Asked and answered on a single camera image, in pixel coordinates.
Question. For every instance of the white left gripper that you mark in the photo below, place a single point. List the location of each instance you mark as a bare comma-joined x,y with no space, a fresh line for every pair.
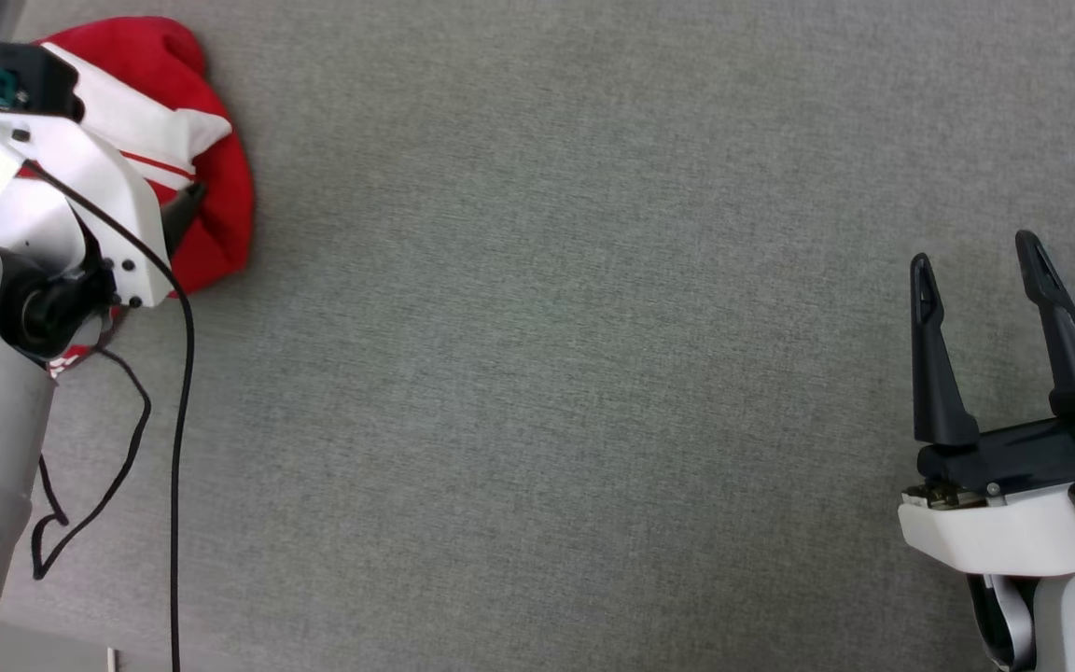
118,205

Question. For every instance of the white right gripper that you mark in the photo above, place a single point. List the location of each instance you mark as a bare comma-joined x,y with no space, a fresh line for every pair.
1004,532

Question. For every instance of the red and white basketball jersey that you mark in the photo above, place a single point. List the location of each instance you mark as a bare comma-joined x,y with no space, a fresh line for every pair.
220,187

